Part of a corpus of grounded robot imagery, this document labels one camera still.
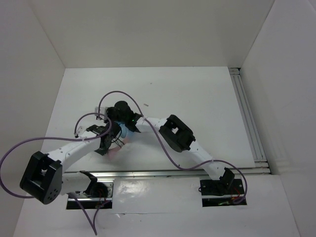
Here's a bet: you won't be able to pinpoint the black headphone audio cable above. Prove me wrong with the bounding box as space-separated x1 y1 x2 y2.
111 137 125 150

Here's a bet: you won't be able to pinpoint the pink blue cat-ear headphones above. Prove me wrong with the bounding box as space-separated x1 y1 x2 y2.
107 123 134 160

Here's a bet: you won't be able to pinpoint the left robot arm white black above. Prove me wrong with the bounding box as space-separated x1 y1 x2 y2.
20 122 121 204

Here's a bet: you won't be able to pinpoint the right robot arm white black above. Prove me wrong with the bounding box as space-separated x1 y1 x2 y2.
106 101 217 176

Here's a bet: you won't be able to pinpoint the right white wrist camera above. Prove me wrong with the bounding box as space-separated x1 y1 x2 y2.
94 107 108 122

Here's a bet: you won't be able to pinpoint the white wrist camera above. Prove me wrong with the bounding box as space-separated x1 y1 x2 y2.
74 126 86 139
94 107 108 122

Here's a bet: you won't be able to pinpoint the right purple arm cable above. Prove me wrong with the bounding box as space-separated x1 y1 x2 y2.
98 90 248 204

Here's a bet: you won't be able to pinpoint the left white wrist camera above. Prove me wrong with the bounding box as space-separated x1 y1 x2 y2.
74 126 86 139

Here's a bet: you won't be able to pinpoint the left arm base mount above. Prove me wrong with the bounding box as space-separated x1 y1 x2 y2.
62 171 114 210

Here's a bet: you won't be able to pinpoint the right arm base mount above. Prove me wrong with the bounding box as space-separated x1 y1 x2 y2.
198 179 247 207

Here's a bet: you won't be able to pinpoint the aluminium front rail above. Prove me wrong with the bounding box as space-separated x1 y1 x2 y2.
64 167 269 180

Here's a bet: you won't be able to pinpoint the aluminium side rail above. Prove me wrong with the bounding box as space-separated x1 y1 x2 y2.
228 68 267 162

